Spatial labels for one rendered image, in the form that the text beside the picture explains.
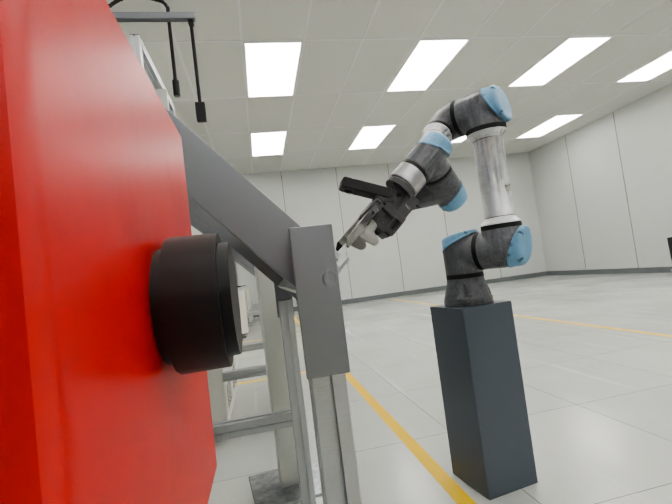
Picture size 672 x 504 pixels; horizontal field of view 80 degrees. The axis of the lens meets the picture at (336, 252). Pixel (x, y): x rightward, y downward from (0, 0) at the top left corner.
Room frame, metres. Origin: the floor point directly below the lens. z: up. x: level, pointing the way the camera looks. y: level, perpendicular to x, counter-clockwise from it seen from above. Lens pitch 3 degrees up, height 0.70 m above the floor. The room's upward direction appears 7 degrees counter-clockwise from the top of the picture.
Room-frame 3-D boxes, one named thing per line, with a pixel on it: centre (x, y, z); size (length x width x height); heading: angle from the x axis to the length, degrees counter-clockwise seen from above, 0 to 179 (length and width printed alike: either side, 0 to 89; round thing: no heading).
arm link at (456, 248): (1.30, -0.41, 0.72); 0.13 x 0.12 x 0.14; 47
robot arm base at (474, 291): (1.31, -0.40, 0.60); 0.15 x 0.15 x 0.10
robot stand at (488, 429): (1.31, -0.40, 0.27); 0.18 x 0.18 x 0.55; 19
